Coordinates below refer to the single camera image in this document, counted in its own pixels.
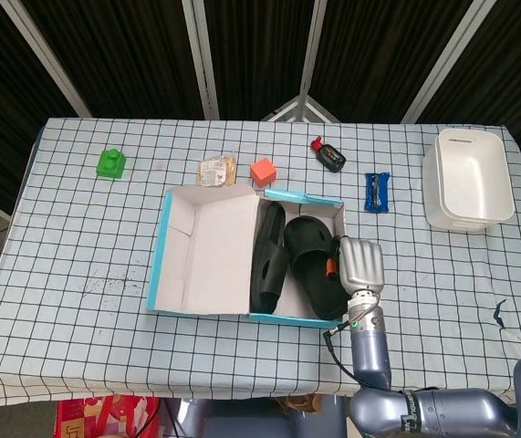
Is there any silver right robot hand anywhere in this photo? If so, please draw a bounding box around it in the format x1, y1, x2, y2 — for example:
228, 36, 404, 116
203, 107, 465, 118
326, 235, 387, 296

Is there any black slipper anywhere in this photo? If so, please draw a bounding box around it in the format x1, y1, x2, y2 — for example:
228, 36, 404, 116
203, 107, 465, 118
249, 202, 289, 315
283, 216, 350, 320

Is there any light blue shoe box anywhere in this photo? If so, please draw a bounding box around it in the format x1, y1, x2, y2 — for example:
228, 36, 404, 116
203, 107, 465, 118
144, 183, 349, 329

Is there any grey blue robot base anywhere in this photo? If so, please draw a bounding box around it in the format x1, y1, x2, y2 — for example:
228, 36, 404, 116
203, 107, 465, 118
162, 395, 352, 438

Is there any blue drill bit packet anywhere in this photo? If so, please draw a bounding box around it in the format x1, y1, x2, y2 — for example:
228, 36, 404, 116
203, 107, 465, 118
363, 172, 391, 214

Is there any white plastic basin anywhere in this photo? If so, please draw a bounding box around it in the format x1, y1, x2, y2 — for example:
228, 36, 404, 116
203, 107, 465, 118
435, 128, 516, 224
422, 136, 516, 235

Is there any black bottle red cap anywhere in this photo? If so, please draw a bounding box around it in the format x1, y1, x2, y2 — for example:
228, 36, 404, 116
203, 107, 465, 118
309, 135, 347, 173

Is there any orange cube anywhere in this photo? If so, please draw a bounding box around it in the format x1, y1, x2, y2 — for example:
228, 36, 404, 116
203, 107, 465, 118
249, 157, 278, 188

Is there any brown paper bag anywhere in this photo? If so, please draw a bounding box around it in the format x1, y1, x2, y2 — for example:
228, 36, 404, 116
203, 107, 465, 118
276, 394, 324, 415

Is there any white metal screen foot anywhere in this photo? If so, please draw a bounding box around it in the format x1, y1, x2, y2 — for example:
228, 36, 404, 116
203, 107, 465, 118
262, 94, 339, 123

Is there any clear snack packet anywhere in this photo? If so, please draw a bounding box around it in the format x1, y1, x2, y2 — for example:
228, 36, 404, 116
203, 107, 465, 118
197, 153, 238, 188

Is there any green toy building block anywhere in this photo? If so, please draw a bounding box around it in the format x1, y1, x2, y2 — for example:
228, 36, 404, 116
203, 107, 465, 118
95, 149, 128, 180

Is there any white black checked tablecloth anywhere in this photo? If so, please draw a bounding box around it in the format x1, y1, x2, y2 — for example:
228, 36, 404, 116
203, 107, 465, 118
0, 117, 521, 412

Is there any red patterned bag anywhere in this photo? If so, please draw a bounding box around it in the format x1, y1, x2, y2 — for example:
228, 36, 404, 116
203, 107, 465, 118
55, 395, 161, 438

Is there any black folding partition screen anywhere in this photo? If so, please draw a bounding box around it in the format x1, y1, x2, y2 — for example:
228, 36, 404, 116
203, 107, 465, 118
0, 0, 521, 215

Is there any black wrist cable with plug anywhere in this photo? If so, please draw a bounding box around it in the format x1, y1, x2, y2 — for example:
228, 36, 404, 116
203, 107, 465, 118
322, 303, 382, 384

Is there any black branded arm strap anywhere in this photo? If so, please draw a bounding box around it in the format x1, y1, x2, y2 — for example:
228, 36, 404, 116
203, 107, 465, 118
399, 388, 422, 434

